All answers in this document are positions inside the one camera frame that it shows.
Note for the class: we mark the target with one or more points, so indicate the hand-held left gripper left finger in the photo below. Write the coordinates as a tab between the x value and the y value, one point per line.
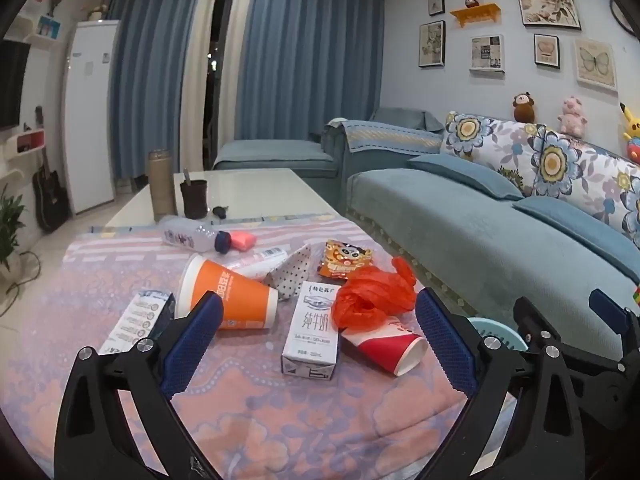
192	340

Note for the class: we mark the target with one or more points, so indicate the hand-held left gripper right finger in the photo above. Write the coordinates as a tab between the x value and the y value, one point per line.
445	340

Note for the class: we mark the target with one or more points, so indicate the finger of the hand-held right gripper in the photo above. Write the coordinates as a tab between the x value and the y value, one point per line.
607	310
532	317

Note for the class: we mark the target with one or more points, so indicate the light blue plastic basket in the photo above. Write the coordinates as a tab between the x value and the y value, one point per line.
492	327

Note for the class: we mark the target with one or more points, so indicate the blue and white printed box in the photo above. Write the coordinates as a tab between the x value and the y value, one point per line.
137	317

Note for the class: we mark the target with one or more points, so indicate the clear plastic bottle blue cap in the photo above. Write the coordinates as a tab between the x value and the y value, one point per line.
190	234

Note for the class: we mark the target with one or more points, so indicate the colourful puzzle cube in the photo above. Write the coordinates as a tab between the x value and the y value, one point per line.
636	295

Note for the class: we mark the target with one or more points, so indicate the red and white paper cup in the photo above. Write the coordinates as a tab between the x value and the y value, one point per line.
387	347

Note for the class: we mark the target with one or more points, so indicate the orange paper cup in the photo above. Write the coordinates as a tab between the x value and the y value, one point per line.
235	295

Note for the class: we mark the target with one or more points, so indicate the red plastic bag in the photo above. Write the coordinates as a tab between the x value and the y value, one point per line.
370	300

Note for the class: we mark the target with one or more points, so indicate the blue sofa cushion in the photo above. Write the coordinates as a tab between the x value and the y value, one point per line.
465	175
575	220

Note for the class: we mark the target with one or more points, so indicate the blue corner sofa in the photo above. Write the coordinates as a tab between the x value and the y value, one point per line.
475	240

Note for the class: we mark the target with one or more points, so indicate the white printed tube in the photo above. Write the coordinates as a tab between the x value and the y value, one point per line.
255	261

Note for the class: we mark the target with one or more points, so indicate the pink sponge block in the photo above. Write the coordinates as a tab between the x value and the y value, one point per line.
242	241

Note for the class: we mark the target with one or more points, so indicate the white milk carton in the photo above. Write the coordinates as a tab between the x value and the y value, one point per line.
310	330

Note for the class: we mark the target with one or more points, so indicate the polka dot paper cone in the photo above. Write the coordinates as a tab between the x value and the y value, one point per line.
292	272

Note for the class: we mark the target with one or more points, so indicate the orange snack packet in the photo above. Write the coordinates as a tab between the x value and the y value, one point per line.
342	260

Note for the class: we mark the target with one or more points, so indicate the black key bunch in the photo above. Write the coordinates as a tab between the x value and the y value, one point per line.
220	212

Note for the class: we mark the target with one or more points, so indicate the dark brown cup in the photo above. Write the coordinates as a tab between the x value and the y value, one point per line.
194	200

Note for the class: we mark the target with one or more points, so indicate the brown thermos bottle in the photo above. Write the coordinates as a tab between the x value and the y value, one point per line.
161	185

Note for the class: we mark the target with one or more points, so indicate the floral sofa back cover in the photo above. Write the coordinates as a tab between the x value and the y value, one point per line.
555	160

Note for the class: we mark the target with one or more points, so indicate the red and blue toy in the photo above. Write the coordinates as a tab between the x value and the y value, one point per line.
635	151

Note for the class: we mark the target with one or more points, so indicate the metal spoon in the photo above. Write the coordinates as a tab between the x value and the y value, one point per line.
187	177

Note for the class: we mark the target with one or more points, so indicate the white coffee table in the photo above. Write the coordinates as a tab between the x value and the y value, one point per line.
265	190

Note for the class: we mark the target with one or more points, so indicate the yellow plush toy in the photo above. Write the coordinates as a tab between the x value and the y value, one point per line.
632	122

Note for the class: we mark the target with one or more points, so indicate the pink pig plush toy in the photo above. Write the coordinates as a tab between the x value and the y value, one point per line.
572	117

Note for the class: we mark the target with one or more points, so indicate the black acoustic guitar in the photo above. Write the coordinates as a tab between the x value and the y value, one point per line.
50	200

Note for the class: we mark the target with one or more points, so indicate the blue striped armrest cover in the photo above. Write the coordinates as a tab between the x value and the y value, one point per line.
390	140

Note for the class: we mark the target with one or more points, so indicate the brown monkey plush toy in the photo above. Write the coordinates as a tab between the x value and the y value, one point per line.
523	107

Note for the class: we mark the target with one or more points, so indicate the green potted plant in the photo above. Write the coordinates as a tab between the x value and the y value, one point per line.
10	225

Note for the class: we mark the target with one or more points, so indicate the cream curtain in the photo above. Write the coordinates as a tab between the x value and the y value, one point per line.
230	110
200	85

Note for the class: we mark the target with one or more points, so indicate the white tall appliance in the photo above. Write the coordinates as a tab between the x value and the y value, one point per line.
92	120

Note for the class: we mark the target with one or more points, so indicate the butterfly picture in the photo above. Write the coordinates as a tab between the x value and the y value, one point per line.
595	65

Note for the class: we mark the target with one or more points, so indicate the small brown framed picture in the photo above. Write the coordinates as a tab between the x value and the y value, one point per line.
546	51

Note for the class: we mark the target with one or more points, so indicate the white unframed collage picture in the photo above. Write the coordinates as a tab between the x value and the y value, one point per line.
486	54

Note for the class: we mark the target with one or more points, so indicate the blue curtain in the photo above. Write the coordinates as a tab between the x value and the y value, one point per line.
150	75
310	50

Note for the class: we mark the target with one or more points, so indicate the tall dark framed picture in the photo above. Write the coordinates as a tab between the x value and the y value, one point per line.
432	44

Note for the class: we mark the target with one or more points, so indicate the black television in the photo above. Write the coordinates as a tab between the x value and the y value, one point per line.
12	85

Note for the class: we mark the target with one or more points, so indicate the large floral picture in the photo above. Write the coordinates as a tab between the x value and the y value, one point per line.
547	2

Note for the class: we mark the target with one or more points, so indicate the small dark framed picture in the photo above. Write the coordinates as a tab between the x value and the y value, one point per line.
436	5

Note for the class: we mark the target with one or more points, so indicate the small pale ornament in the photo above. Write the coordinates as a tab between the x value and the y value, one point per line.
97	12

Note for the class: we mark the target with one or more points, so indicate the pink and blue small picture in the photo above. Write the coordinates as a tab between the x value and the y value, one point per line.
48	26

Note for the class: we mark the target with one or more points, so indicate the white and red wall shelf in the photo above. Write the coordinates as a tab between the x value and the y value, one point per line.
25	145

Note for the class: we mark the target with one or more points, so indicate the black round wall clock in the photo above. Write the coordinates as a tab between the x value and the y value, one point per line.
620	22

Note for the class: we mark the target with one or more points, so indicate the orange wall shelf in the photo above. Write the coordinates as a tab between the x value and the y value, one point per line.
475	15

